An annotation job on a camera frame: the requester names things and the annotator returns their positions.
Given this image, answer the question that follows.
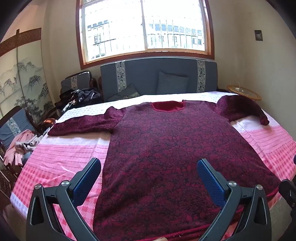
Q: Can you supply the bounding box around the pink and white checked bedsheet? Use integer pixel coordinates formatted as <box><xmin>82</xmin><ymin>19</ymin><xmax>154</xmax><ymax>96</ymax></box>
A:
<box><xmin>9</xmin><ymin>90</ymin><xmax>296</xmax><ymax>241</ymax></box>

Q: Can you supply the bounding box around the wooden framed window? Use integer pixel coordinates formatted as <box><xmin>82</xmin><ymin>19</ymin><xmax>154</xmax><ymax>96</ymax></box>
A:
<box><xmin>76</xmin><ymin>0</ymin><xmax>215</xmax><ymax>69</ymax></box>

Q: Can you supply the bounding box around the pile of pink clothes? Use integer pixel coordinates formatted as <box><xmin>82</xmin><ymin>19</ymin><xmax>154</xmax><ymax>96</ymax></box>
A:
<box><xmin>3</xmin><ymin>129</ymin><xmax>44</xmax><ymax>166</ymax></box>

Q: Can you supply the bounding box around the large grey cushion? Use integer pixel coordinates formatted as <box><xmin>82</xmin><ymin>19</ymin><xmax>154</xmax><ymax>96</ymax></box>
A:
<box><xmin>156</xmin><ymin>71</ymin><xmax>189</xmax><ymax>95</ymax></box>

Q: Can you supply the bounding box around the grey sofa with patterned strips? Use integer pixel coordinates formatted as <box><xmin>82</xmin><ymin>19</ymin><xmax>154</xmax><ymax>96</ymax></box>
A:
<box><xmin>100</xmin><ymin>57</ymin><xmax>218</xmax><ymax>102</ymax></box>

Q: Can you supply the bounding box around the pile of dark clothes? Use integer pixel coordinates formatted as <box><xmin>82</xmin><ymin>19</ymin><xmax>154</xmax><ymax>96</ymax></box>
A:
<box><xmin>55</xmin><ymin>88</ymin><xmax>102</xmax><ymax>110</ymax></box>

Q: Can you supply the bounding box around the round wooden side table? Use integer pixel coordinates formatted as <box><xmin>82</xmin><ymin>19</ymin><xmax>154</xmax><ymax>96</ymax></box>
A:
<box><xmin>227</xmin><ymin>84</ymin><xmax>262</xmax><ymax>100</ymax></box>

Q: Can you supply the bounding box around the small grey cushion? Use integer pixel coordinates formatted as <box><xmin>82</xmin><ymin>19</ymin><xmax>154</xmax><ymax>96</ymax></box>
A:
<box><xmin>107</xmin><ymin>83</ymin><xmax>141</xmax><ymax>102</ymax></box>

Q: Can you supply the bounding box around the landscape painting folding screen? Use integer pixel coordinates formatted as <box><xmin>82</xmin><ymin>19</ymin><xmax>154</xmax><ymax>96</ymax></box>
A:
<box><xmin>0</xmin><ymin>28</ymin><xmax>56</xmax><ymax>126</ymax></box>

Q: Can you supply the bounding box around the dark red floral knit sweater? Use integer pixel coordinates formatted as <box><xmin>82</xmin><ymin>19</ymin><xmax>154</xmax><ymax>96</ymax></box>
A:
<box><xmin>47</xmin><ymin>95</ymin><xmax>281</xmax><ymax>241</ymax></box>

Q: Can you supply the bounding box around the grey cushioned wooden chair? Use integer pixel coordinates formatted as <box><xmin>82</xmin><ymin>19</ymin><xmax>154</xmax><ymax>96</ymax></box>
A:
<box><xmin>0</xmin><ymin>106</ymin><xmax>37</xmax><ymax>149</ymax></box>

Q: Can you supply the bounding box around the grey cushioned wooden armchair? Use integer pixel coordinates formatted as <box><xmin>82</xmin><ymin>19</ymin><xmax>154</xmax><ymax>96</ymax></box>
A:
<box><xmin>60</xmin><ymin>71</ymin><xmax>100</xmax><ymax>98</ymax></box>

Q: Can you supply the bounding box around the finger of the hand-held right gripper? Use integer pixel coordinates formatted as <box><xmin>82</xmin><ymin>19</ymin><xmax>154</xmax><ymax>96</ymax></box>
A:
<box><xmin>279</xmin><ymin>179</ymin><xmax>296</xmax><ymax>209</ymax></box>

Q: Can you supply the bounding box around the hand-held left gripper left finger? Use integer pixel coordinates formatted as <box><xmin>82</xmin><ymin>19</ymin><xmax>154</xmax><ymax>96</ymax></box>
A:
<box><xmin>26</xmin><ymin>158</ymin><xmax>102</xmax><ymax>241</ymax></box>

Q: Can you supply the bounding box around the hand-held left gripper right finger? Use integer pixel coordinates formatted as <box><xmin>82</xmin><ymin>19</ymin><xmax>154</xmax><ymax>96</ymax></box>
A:
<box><xmin>197</xmin><ymin>158</ymin><xmax>272</xmax><ymax>241</ymax></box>

